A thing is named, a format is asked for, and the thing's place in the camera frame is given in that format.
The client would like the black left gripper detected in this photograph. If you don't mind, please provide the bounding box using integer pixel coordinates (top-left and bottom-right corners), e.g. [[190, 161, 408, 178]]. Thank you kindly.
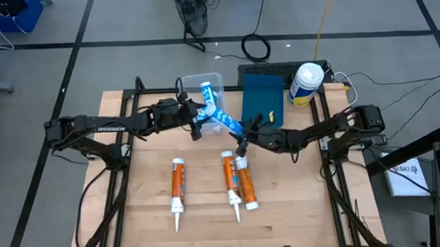
[[153, 96, 210, 144]]

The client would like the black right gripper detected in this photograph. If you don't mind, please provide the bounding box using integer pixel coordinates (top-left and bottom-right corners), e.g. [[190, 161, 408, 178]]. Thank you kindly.
[[234, 112, 288, 158]]

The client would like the blue white silicone tube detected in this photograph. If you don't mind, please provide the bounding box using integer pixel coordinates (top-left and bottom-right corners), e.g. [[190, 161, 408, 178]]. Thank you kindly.
[[195, 103, 245, 138], [198, 80, 220, 116]]

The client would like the orange sealant tube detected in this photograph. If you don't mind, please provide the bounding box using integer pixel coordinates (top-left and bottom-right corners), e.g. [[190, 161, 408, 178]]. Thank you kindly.
[[235, 155, 260, 212], [168, 157, 189, 234], [221, 150, 244, 224]]

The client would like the Lysol wipes canister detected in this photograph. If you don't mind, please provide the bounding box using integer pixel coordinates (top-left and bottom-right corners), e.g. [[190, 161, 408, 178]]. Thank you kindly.
[[286, 62, 326, 109]]

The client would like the clear plastic container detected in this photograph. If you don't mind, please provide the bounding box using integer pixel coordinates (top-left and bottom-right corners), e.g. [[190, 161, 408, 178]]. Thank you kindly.
[[179, 71, 228, 136]]

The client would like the teal plastic bin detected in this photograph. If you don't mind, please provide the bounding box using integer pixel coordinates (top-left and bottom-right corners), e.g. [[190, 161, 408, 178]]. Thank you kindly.
[[239, 71, 287, 131]]

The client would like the black floor fan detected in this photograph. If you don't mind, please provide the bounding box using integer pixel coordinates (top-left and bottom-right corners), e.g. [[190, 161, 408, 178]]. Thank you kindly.
[[172, 0, 210, 54]]

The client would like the black metal beam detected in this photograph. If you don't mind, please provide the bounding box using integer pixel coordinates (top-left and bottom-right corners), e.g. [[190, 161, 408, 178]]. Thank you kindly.
[[363, 123, 440, 177]]

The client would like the white paper sheet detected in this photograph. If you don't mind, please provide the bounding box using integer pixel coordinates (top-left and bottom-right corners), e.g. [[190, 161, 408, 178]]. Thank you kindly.
[[379, 150, 431, 199]]

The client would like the blue plastic crate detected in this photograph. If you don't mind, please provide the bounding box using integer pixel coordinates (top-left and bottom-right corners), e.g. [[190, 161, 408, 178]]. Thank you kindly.
[[0, 0, 45, 34]]

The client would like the black aluminium table frame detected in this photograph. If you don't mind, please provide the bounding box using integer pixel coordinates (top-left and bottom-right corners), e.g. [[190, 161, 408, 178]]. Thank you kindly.
[[63, 66, 388, 247]]

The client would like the silver metal bracket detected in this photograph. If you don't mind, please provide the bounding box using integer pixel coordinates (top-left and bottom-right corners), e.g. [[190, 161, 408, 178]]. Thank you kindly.
[[319, 135, 332, 153]]

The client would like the black coiled cable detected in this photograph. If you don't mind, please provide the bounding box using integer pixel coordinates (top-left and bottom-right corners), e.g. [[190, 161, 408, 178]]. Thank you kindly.
[[239, 0, 273, 64]]

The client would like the white cable loop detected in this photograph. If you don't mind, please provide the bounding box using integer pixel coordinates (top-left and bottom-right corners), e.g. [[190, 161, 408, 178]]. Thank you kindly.
[[332, 71, 360, 108]]

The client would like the yellow extension cable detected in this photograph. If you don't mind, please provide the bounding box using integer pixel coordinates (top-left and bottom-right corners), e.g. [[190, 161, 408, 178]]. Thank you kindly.
[[311, 0, 340, 60]]

